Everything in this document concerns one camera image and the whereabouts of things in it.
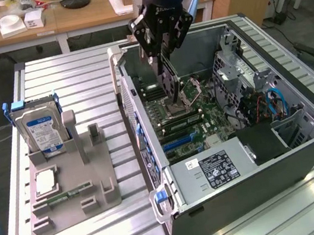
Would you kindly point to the white paper stack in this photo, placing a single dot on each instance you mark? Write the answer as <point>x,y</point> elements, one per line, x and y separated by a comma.
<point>120,6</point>

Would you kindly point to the silver socket cover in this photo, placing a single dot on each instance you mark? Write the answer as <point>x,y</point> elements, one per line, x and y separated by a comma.
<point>195,81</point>

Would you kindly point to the black RAM slot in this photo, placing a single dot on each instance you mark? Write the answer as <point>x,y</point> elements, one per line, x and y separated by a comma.
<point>150,92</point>
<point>150,95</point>
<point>151,98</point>
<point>149,89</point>

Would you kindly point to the black case lock slider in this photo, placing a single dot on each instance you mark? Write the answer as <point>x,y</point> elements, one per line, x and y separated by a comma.
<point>133,92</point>

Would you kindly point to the silver drive cage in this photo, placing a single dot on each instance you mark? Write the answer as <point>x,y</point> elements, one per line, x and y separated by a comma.
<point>229,81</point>

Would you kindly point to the CPU socket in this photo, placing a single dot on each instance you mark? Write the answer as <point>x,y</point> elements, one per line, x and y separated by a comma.
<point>174,111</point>

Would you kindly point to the white floor unit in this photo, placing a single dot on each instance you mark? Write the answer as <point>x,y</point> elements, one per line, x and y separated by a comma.
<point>272,7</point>

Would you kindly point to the blue slot clip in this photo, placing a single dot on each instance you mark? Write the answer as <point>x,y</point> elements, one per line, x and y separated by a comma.
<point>156,170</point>
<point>146,146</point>
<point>138,126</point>

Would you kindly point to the installed dark RAM stick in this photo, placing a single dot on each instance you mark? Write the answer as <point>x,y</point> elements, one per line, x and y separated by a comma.
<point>184,126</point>
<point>181,119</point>

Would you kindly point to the black floor box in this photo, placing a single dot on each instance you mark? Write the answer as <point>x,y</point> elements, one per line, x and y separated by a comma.
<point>279,18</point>

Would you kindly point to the green motherboard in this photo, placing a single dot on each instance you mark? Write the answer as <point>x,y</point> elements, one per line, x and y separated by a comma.
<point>214,120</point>

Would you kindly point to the small white labelled box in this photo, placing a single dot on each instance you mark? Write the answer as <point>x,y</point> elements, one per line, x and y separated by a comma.
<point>35,20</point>

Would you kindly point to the black expansion slot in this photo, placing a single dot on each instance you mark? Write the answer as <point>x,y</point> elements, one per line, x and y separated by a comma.
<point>175,135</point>

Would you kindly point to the blue expansion slot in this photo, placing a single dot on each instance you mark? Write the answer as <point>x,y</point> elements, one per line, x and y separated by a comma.
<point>177,140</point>
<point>180,146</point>

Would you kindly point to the silver chipset heatsink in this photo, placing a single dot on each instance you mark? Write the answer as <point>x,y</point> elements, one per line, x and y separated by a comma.
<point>215,140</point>

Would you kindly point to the white round holder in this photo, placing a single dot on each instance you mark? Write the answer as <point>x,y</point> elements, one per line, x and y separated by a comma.
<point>10,27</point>

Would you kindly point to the hard disk blue label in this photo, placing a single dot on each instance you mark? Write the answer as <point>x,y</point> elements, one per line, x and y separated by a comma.
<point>42,133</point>

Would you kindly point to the blue disk caddy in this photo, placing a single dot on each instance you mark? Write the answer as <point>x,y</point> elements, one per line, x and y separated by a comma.
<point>16,105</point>

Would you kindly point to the grey power supply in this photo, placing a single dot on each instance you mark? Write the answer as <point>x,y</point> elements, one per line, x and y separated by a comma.
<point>185,179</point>

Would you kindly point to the grey plastic parts rack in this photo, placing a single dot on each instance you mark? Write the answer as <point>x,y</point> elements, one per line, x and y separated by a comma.
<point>70,174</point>

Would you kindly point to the blue power supply latch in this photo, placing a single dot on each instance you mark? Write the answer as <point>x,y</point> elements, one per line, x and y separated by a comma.
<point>160,197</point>

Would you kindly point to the silver CPU chip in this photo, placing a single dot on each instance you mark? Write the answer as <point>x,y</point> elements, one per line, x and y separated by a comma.
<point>46,184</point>

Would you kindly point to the green RAM stick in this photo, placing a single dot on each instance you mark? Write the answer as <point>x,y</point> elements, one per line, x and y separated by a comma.
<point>64,196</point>

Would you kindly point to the open black PC case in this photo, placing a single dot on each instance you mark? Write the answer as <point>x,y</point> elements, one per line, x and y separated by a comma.
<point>249,198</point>

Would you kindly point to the silver bay bracket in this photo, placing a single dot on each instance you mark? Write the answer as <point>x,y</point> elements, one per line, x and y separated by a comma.
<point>295,130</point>

